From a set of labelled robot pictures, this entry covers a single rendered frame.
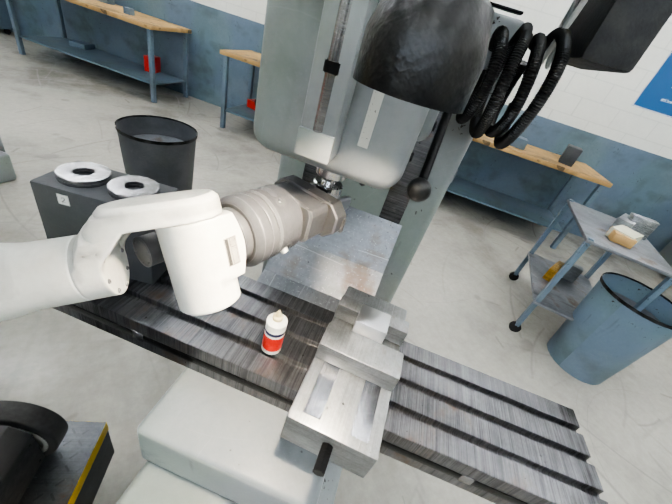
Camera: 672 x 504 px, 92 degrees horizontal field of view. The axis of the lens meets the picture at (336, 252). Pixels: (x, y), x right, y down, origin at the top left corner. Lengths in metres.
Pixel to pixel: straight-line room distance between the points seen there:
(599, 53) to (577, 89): 4.22
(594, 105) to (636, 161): 0.87
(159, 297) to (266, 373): 0.29
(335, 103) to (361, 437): 0.47
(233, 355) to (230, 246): 0.37
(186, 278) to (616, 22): 0.67
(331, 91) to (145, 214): 0.21
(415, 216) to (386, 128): 0.55
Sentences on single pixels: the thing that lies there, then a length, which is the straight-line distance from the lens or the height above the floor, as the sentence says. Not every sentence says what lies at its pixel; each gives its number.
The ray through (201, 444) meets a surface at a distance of 0.70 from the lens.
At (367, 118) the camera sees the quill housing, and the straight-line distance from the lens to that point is 0.38.
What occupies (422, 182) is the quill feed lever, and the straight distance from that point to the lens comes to 0.41.
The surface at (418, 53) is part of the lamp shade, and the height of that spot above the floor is 1.46.
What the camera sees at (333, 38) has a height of 1.45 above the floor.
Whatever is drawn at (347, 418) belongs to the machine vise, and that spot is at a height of 0.97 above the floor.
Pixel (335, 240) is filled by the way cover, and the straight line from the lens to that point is 0.93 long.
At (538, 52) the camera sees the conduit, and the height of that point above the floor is 1.51.
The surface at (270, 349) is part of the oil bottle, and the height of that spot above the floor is 0.92.
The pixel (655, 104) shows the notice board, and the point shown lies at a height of 1.64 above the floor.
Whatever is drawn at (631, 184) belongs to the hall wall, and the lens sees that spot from 5.43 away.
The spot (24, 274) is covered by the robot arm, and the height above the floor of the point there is 1.23.
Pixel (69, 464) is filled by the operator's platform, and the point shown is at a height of 0.40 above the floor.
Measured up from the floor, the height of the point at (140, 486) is 0.70.
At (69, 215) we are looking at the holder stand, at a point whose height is 1.04.
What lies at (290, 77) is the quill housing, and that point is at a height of 1.40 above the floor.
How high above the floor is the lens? 1.46
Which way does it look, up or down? 34 degrees down
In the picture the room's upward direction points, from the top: 18 degrees clockwise
